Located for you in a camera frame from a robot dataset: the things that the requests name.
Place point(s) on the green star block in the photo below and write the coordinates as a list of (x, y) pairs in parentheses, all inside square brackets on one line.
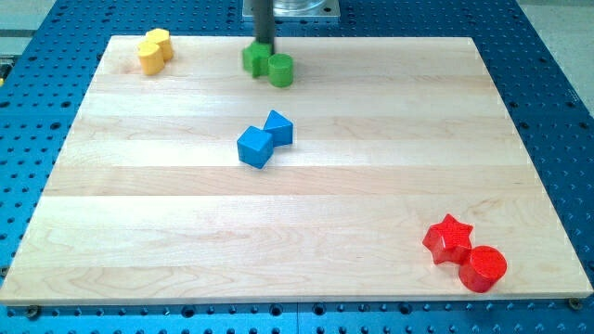
[(255, 58)]

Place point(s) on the red star block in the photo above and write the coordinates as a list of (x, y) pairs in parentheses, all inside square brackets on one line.
[(449, 241)]

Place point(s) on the blue triangle block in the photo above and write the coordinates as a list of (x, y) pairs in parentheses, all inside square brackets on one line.
[(280, 128)]

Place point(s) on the blue cube block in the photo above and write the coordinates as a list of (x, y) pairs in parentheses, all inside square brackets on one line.
[(255, 147)]

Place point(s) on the light wooden board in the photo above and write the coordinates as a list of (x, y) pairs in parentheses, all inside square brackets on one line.
[(148, 202)]

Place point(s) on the green cylinder block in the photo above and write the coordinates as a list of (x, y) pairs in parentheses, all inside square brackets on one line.
[(280, 70)]

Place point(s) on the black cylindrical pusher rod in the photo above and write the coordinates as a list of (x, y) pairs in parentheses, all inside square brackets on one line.
[(264, 22)]

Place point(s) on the yellow cylinder block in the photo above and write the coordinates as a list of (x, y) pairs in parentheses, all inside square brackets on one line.
[(150, 57)]

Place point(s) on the yellow hexagon block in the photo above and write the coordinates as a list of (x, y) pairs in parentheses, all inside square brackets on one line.
[(162, 38)]

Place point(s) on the red cylinder block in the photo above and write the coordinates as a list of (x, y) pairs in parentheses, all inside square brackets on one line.
[(482, 269)]

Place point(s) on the blue perforated metal table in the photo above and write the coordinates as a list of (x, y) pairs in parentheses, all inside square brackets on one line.
[(48, 82)]

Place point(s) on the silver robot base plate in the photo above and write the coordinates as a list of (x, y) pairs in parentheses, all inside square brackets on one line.
[(306, 9)]

